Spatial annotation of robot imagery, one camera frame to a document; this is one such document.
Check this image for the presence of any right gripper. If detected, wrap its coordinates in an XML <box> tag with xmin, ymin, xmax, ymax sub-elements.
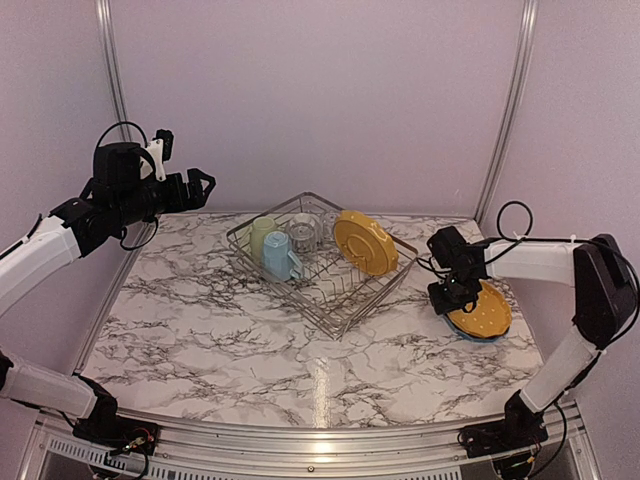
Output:
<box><xmin>428</xmin><ymin>270</ymin><xmax>479</xmax><ymax>315</ymax></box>

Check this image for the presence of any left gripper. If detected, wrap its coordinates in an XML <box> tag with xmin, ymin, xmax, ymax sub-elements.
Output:
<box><xmin>113</xmin><ymin>166</ymin><xmax>214</xmax><ymax>227</ymax></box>

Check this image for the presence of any yellow plate front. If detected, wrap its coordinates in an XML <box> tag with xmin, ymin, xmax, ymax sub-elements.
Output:
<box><xmin>447</xmin><ymin>281</ymin><xmax>512</xmax><ymax>338</ymax></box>

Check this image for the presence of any yellow plate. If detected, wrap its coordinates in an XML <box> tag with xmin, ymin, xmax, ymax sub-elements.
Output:
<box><xmin>334</xmin><ymin>210</ymin><xmax>399</xmax><ymax>276</ymax></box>
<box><xmin>447</xmin><ymin>281</ymin><xmax>512</xmax><ymax>338</ymax></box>

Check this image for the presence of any blue dotted plate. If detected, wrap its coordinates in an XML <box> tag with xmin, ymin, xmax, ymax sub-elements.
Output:
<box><xmin>443</xmin><ymin>315</ymin><xmax>510</xmax><ymax>344</ymax></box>

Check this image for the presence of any yellow plate back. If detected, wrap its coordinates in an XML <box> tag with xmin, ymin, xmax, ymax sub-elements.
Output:
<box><xmin>334</xmin><ymin>210</ymin><xmax>399</xmax><ymax>276</ymax></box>

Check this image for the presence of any clear glass front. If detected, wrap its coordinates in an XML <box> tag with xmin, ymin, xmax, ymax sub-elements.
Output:
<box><xmin>288</xmin><ymin>219</ymin><xmax>320</xmax><ymax>254</ymax></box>

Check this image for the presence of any clear glass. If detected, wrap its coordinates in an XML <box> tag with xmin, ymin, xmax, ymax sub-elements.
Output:
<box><xmin>288</xmin><ymin>219</ymin><xmax>320</xmax><ymax>254</ymax></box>
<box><xmin>321</xmin><ymin>211</ymin><xmax>340</xmax><ymax>242</ymax></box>

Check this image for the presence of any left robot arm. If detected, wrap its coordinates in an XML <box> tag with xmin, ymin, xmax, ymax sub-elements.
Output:
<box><xmin>1</xmin><ymin>138</ymin><xmax>216</xmax><ymax>445</ymax></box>

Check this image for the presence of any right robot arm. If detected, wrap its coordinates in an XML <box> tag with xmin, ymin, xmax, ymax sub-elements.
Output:
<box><xmin>426</xmin><ymin>227</ymin><xmax>639</xmax><ymax>457</ymax></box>

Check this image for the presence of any green mug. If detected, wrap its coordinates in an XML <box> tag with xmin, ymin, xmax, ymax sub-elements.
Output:
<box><xmin>249</xmin><ymin>216</ymin><xmax>277</xmax><ymax>263</ymax></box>

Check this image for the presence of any white ribbed bowl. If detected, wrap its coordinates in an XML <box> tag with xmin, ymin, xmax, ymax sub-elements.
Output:
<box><xmin>290</xmin><ymin>213</ymin><xmax>316</xmax><ymax>225</ymax></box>

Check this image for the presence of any light blue mug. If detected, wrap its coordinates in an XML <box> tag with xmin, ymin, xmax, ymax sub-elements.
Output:
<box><xmin>262</xmin><ymin>231</ymin><xmax>304</xmax><ymax>281</ymax></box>

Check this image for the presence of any clear glass back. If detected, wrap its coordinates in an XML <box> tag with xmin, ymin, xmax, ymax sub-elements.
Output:
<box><xmin>321</xmin><ymin>211</ymin><xmax>340</xmax><ymax>242</ymax></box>

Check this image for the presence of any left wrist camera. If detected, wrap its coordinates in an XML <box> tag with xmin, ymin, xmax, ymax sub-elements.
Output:
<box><xmin>140</xmin><ymin>129</ymin><xmax>174</xmax><ymax>182</ymax></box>

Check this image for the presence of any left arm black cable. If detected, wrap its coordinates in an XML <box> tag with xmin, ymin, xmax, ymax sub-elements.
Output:
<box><xmin>92</xmin><ymin>121</ymin><xmax>161</xmax><ymax>251</ymax></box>

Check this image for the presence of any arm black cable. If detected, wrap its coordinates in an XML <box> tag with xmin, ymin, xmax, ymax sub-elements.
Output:
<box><xmin>92</xmin><ymin>121</ymin><xmax>161</xmax><ymax>251</ymax></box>
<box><xmin>417</xmin><ymin>201</ymin><xmax>640</xmax><ymax>351</ymax></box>

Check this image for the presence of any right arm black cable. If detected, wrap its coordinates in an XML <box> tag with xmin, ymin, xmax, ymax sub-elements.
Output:
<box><xmin>417</xmin><ymin>201</ymin><xmax>640</xmax><ymax>351</ymax></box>

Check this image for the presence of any wire dish rack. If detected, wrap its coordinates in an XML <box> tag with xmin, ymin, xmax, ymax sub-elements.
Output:
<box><xmin>226</xmin><ymin>219</ymin><xmax>418</xmax><ymax>340</ymax></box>

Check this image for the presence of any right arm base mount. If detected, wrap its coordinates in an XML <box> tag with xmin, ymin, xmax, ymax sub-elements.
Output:
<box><xmin>457</xmin><ymin>420</ymin><xmax>549</xmax><ymax>458</ymax></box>

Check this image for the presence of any left aluminium post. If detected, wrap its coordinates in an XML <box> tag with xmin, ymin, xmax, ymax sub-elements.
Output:
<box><xmin>95</xmin><ymin>0</ymin><xmax>132</xmax><ymax>141</ymax></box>

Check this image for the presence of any aluminium post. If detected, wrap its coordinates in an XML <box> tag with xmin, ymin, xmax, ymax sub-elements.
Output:
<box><xmin>474</xmin><ymin>0</ymin><xmax>539</xmax><ymax>224</ymax></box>
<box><xmin>95</xmin><ymin>0</ymin><xmax>132</xmax><ymax>141</ymax></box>

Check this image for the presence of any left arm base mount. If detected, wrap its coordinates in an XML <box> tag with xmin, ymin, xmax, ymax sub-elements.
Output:
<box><xmin>73</xmin><ymin>415</ymin><xmax>160</xmax><ymax>456</ymax></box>

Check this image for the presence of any front aluminium rail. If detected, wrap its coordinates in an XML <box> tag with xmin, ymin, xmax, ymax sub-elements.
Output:
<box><xmin>17</xmin><ymin>402</ymin><xmax>603</xmax><ymax>479</ymax></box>

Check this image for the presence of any right aluminium post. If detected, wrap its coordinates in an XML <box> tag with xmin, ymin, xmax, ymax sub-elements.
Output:
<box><xmin>474</xmin><ymin>0</ymin><xmax>539</xmax><ymax>224</ymax></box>

